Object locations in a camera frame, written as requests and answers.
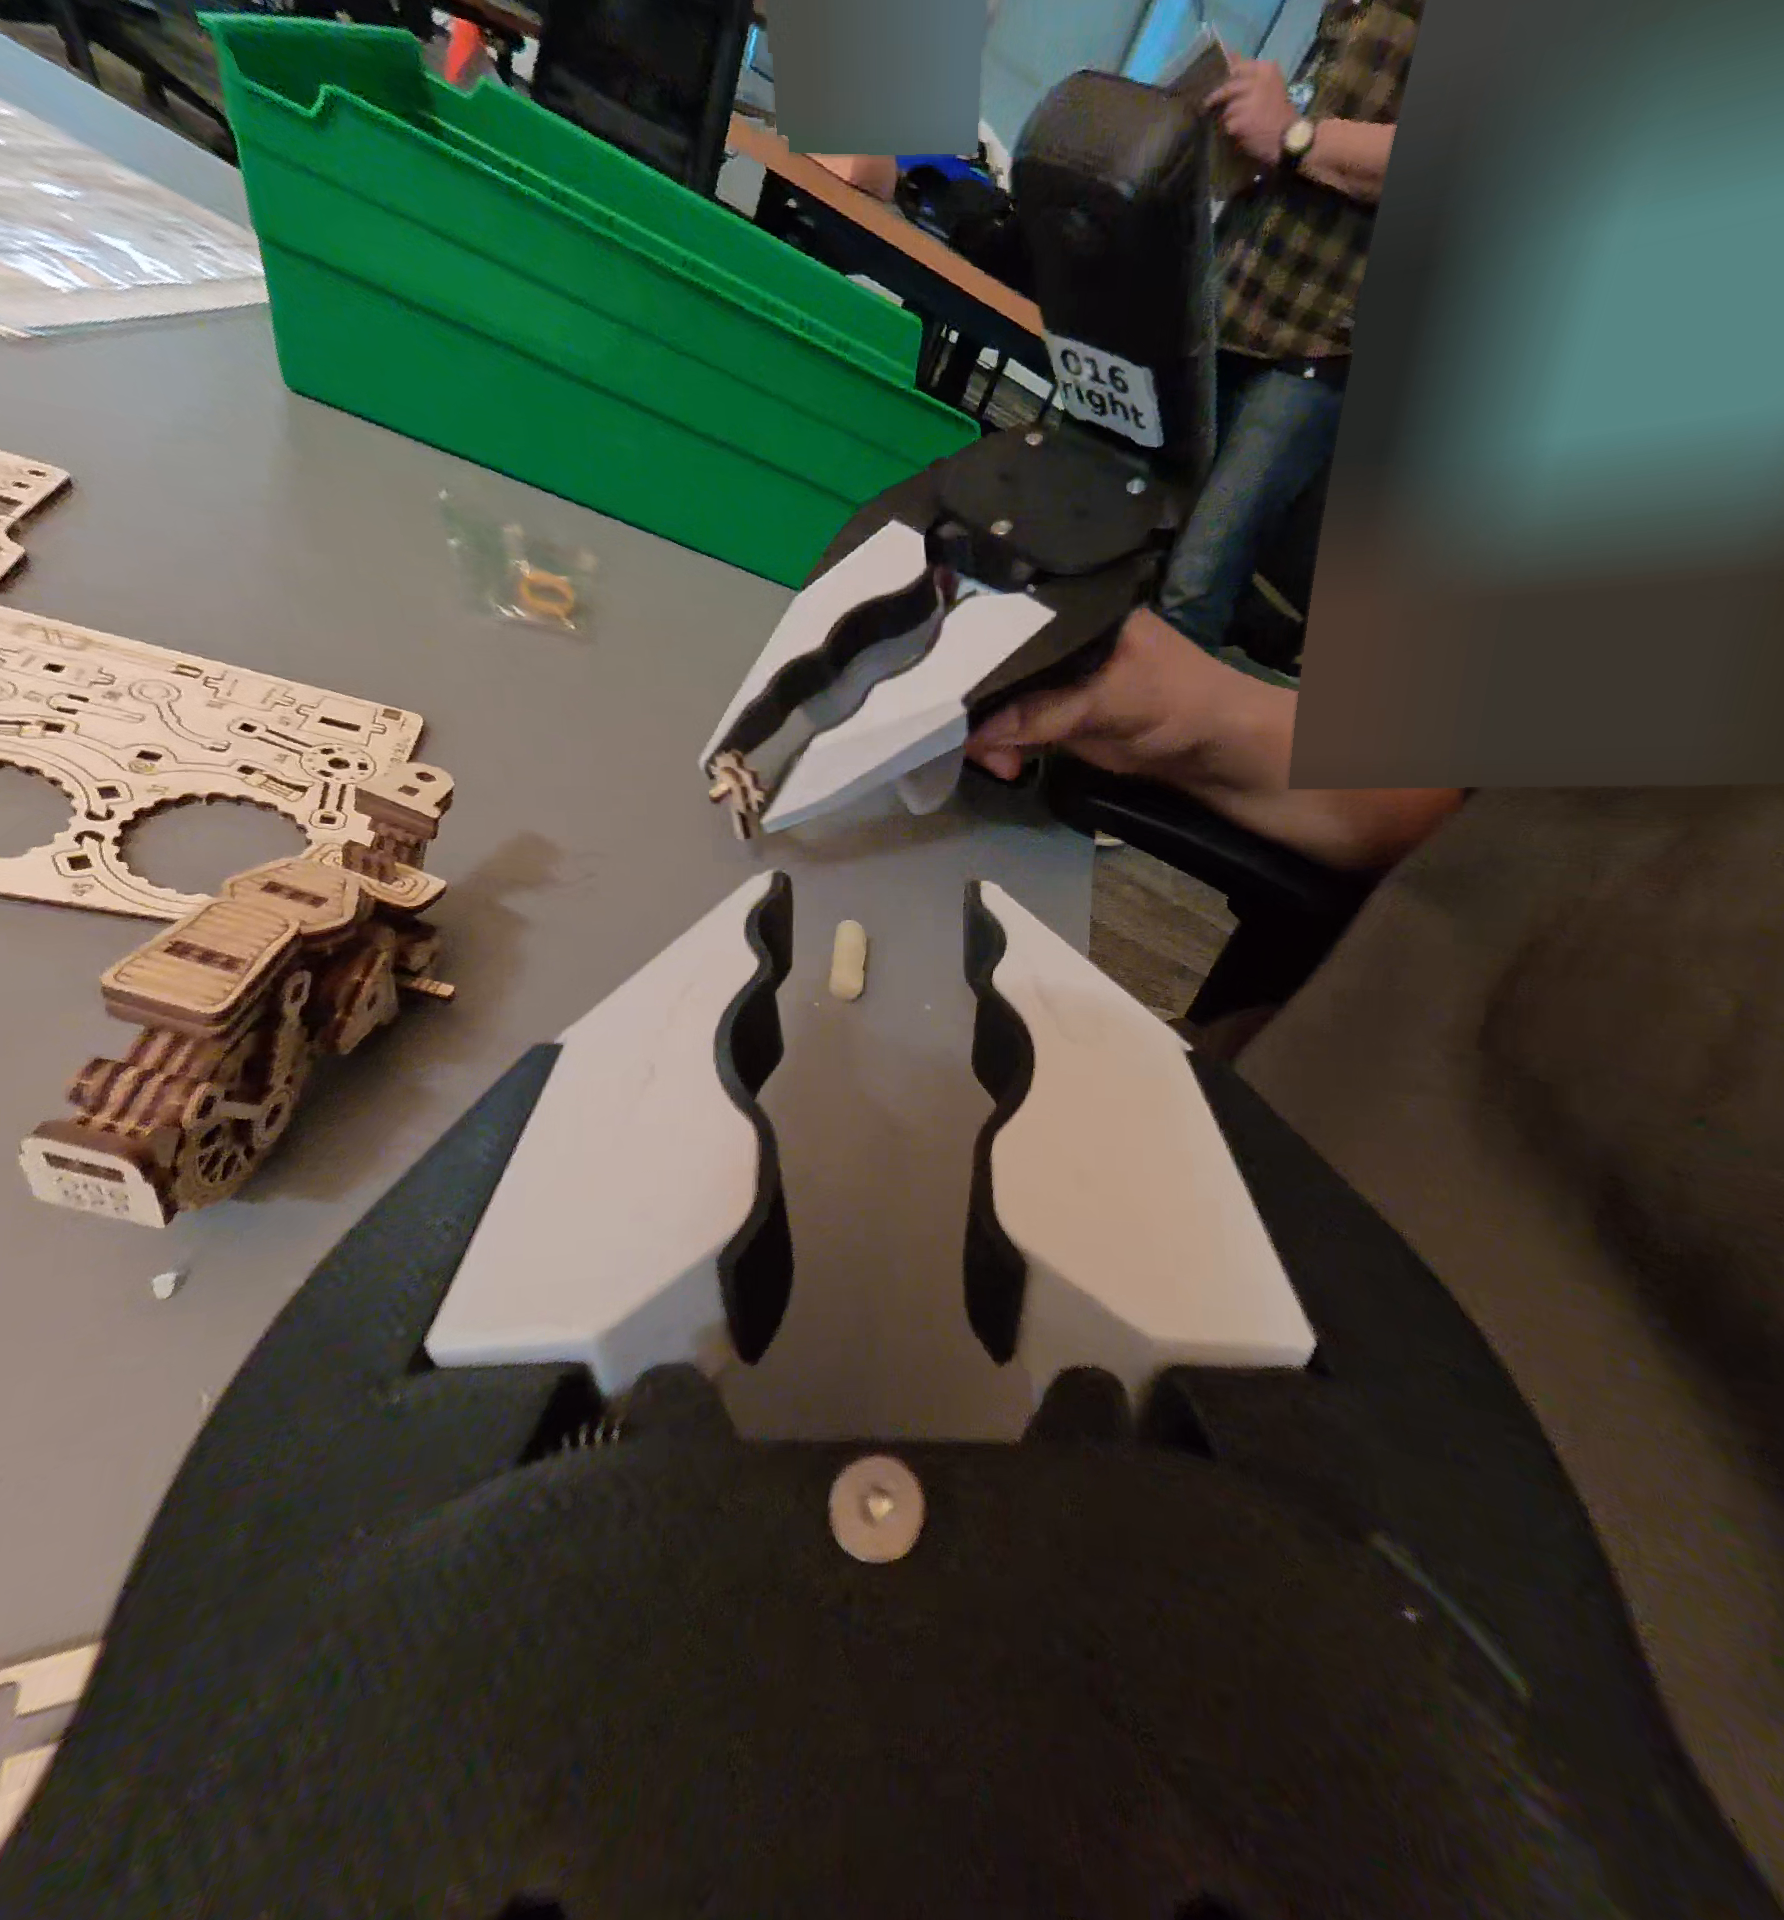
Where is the person's right forearm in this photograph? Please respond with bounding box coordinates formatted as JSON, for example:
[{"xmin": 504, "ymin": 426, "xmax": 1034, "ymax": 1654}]
[{"xmin": 1214, "ymin": 660, "xmax": 1467, "ymax": 879}]

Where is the grey desk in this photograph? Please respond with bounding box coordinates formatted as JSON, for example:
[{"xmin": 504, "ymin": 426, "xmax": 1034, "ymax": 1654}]
[{"xmin": 0, "ymin": 7, "xmax": 1101, "ymax": 1698}]

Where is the clear bag of rubber bands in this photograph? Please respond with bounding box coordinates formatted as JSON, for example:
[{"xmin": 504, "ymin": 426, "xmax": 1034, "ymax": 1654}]
[{"xmin": 439, "ymin": 487, "xmax": 596, "ymax": 636}]

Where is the green plastic bin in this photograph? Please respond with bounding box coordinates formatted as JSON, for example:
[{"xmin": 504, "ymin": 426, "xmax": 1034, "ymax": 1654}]
[{"xmin": 200, "ymin": 12, "xmax": 985, "ymax": 589}]

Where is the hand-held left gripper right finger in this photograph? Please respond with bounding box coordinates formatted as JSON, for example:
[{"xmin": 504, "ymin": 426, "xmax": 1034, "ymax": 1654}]
[{"xmin": 961, "ymin": 879, "xmax": 1319, "ymax": 1399}]

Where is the person's right hand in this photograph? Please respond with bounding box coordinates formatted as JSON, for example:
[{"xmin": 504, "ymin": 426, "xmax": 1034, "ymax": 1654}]
[{"xmin": 969, "ymin": 606, "xmax": 1230, "ymax": 786}]

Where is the wooden sheet with round holes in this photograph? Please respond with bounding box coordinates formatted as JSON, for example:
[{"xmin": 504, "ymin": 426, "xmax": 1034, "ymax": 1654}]
[{"xmin": 0, "ymin": 589, "xmax": 430, "ymax": 920}]

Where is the black office chair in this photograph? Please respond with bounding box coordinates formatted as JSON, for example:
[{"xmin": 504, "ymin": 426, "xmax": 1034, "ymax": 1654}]
[{"xmin": 1042, "ymin": 750, "xmax": 1381, "ymax": 1029}]

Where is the clear plastic packaging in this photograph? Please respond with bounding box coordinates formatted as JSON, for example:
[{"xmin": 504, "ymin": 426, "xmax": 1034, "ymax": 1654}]
[{"xmin": 0, "ymin": 59, "xmax": 267, "ymax": 341}]

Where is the person's brown shirt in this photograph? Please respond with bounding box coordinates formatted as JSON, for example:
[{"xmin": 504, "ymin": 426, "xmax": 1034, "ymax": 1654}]
[{"xmin": 1233, "ymin": 787, "xmax": 1784, "ymax": 1920}]

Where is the wooden top table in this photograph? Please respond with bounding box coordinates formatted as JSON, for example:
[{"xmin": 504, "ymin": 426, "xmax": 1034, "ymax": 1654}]
[{"xmin": 723, "ymin": 118, "xmax": 1050, "ymax": 438}]

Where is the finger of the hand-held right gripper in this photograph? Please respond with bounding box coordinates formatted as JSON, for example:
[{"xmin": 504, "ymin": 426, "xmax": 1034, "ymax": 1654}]
[
  {"xmin": 750, "ymin": 593, "xmax": 1063, "ymax": 838},
  {"xmin": 696, "ymin": 515, "xmax": 945, "ymax": 763}
]

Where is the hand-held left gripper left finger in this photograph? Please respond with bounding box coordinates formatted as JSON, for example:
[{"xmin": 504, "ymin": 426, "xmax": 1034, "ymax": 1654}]
[{"xmin": 420, "ymin": 869, "xmax": 799, "ymax": 1399}]

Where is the assembled wooden mechanical model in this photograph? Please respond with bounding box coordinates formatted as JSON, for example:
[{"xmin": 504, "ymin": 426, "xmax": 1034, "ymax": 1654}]
[{"xmin": 19, "ymin": 763, "xmax": 458, "ymax": 1231}]

